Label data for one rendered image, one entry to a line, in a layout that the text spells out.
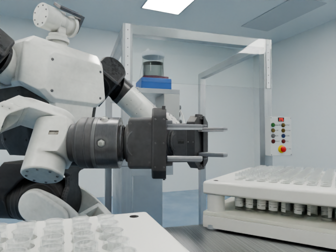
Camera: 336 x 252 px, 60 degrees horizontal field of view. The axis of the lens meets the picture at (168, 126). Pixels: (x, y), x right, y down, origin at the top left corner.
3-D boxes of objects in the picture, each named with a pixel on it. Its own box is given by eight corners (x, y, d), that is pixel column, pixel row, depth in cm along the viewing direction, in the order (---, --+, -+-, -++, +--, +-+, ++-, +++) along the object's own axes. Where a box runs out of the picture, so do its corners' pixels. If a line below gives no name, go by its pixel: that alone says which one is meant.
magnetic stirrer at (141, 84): (173, 90, 190) (173, 76, 190) (141, 88, 183) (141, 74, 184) (165, 94, 209) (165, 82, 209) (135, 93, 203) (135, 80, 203)
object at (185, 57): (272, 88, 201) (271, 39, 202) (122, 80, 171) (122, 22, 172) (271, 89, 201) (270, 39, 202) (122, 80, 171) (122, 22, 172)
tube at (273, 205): (277, 227, 43) (276, 176, 43) (267, 226, 43) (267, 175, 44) (278, 225, 44) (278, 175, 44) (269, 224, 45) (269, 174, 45)
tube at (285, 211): (289, 229, 42) (289, 177, 42) (280, 228, 42) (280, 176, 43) (291, 227, 43) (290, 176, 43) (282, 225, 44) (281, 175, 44)
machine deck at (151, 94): (179, 95, 188) (179, 89, 188) (120, 93, 177) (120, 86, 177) (155, 105, 247) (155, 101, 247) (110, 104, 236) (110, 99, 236)
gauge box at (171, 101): (179, 125, 187) (179, 94, 188) (164, 125, 184) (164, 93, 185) (169, 126, 208) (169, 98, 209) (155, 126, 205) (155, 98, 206)
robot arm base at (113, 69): (89, 112, 101) (69, 87, 102) (112, 103, 112) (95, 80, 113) (110, 86, 93) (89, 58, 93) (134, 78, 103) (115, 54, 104)
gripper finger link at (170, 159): (200, 155, 52) (165, 155, 52) (202, 157, 49) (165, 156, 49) (200, 164, 52) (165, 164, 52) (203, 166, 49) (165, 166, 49)
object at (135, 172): (173, 174, 188) (173, 159, 189) (129, 176, 180) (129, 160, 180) (135, 160, 313) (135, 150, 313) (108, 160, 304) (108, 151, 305)
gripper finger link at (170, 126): (202, 129, 49) (165, 129, 49) (200, 130, 52) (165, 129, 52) (202, 119, 49) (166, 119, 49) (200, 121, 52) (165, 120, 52)
